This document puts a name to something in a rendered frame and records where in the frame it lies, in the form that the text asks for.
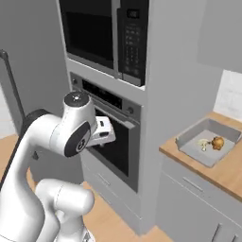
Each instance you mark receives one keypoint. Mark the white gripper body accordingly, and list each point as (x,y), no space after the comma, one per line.
(105,137)

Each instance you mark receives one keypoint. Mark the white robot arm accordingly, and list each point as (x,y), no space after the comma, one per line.
(31,141)

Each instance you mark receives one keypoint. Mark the grey counter drawer front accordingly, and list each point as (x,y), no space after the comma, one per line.
(189,176)

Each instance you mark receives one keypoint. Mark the pale mushroom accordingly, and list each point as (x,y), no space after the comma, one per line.
(203,144)

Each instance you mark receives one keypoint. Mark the brown chicken drumstick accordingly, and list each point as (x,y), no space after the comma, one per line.
(217,142)

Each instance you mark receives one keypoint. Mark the steel built-in oven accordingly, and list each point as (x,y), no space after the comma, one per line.
(123,154)

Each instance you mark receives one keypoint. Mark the dark round oven knob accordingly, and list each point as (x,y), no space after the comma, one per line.
(74,81)
(130,110)

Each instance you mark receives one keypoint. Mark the grey drawer under oven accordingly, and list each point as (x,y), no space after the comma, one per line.
(116,192)

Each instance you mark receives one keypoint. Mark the grey tall cabinet housing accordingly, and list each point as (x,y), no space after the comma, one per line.
(176,82)

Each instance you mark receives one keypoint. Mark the grey rectangular tray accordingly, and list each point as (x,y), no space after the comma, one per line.
(201,157)

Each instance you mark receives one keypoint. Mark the grey fridge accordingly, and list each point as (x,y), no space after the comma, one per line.
(38,63)

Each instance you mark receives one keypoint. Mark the black microwave oven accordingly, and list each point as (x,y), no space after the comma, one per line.
(91,34)

